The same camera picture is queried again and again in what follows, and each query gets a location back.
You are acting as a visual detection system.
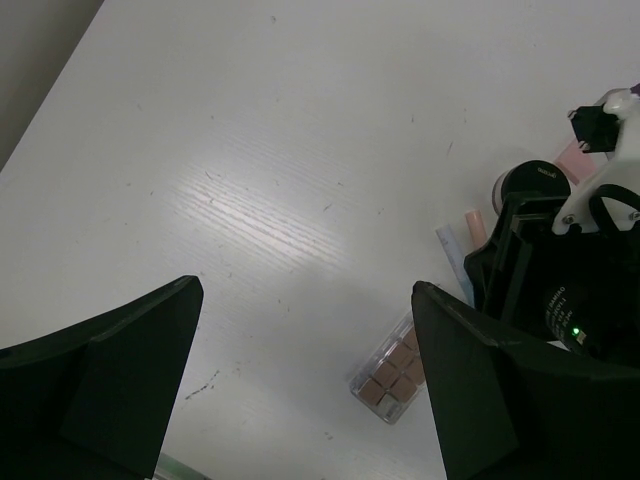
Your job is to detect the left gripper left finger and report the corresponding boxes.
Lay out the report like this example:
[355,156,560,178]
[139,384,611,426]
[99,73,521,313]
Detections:
[1,276,203,479]

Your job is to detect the white blue makeup pen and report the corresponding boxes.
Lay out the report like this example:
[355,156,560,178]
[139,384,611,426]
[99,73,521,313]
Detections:
[436,225,475,307]

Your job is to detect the brown eyeshadow palette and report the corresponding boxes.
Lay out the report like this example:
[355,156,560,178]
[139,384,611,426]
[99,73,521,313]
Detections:
[349,311,426,425]

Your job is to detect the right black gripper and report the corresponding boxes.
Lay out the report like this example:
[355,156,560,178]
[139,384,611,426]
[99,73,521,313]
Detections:
[464,192,639,368]

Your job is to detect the pink slim makeup tube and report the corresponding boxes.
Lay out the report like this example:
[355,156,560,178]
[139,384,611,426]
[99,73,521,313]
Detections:
[465,210,488,250]

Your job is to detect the black round powder jar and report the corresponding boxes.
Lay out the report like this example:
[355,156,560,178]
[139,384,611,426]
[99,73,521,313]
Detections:
[491,160,571,215]

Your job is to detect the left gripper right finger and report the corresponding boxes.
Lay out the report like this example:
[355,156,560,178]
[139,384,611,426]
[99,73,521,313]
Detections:
[411,281,639,479]

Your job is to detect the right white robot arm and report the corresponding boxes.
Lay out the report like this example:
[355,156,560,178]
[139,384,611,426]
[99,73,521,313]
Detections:
[464,88,639,367]

